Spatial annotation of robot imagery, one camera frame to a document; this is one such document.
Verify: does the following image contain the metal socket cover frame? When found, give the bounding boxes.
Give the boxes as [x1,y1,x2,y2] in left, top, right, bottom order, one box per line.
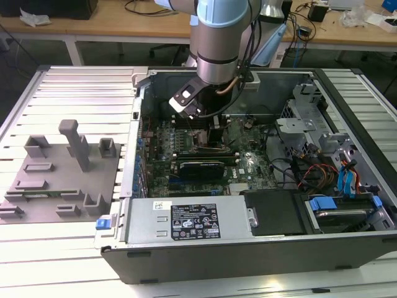
[223,119,247,147]

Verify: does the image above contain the CPU socket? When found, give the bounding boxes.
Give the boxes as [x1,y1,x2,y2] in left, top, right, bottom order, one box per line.
[190,127,230,155]

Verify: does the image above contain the black RAM slot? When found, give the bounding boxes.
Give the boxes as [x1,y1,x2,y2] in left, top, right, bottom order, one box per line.
[172,160,240,166]
[172,154,240,159]
[172,150,240,156]
[171,122,210,129]
[172,157,240,163]

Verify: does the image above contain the black graphics card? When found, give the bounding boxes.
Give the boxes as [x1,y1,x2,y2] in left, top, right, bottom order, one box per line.
[177,159,226,181]

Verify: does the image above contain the green motherboard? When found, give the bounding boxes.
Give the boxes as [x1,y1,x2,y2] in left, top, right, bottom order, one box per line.
[138,116,280,199]

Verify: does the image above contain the grey metal disk bay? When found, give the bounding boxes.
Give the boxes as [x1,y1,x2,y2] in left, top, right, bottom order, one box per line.
[274,98,330,161]

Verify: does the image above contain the silver chipset heatsink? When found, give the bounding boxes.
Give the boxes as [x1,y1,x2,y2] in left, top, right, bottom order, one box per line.
[228,182,249,196]

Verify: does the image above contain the black plastic shroud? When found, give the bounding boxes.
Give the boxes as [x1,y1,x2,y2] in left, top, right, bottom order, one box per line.
[241,189,308,237]

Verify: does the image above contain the grey parts rack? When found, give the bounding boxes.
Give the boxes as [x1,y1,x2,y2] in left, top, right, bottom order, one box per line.
[0,119,122,224]

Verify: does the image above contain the grey power supply with label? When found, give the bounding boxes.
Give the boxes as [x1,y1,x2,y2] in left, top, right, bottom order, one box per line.
[119,196,254,246]

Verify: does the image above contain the small black box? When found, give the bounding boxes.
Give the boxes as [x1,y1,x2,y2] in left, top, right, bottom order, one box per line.
[308,2,330,23]

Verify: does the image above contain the wooden desk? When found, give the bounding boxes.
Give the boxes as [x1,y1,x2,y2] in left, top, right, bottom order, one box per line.
[0,0,199,66]
[279,0,397,63]

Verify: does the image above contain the open black grey PC case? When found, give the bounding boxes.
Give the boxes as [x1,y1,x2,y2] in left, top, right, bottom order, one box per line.
[99,66,397,285]

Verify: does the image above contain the clear plastic bag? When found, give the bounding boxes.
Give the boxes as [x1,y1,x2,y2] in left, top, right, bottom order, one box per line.
[339,4,372,29]

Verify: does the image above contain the grey flat box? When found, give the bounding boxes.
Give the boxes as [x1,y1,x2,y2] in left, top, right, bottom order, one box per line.
[327,0,366,11]

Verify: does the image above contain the white box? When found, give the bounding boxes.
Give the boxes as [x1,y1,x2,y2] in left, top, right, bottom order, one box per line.
[364,12,397,34]

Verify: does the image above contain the green RAM stick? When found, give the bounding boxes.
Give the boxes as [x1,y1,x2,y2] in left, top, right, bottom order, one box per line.
[21,189,80,198]

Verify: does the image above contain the large black box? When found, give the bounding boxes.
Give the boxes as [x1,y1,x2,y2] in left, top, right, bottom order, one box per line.
[0,0,99,20]

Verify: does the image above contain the crumpled white paper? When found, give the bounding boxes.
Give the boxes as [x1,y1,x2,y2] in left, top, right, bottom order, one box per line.
[19,7,52,26]

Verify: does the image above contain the blue box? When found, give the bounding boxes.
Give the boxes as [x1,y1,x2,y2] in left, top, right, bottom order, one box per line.
[381,0,397,15]

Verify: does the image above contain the white wrist camera black mount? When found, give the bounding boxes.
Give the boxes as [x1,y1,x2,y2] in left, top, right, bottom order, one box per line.
[169,77,207,121]

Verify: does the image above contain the multicoloured power wire bundle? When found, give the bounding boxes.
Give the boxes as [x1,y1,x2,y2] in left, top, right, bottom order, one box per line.
[297,163,341,190]

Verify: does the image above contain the blue data wire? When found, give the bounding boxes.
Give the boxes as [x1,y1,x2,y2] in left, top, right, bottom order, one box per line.
[336,166,349,198]
[346,160,361,198]

